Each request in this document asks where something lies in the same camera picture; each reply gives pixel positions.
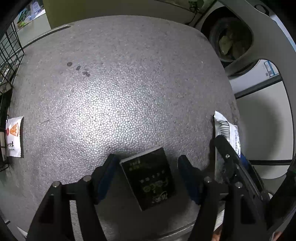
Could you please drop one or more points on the small white orange sachet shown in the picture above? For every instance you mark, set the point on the small white orange sachet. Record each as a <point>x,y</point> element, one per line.
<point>13,137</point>

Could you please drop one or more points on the black wire basket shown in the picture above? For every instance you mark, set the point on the black wire basket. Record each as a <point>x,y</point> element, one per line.
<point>11,57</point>

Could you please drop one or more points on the washing machine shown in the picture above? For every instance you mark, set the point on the washing machine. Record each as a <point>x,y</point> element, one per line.
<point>230,39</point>

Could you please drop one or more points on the pale blue white pouch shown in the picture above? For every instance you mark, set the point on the pale blue white pouch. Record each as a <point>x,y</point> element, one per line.
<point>228,130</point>

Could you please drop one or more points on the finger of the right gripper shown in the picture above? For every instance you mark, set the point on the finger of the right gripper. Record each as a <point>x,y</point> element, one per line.
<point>251,171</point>
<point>228,165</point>

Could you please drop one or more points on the black Face tissue pack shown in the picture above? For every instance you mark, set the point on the black Face tissue pack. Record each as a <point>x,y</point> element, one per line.
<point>149,177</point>

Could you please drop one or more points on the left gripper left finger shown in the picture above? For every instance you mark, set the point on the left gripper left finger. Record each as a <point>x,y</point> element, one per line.
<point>52,220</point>

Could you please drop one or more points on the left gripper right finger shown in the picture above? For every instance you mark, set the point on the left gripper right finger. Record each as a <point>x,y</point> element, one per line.
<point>242,219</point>

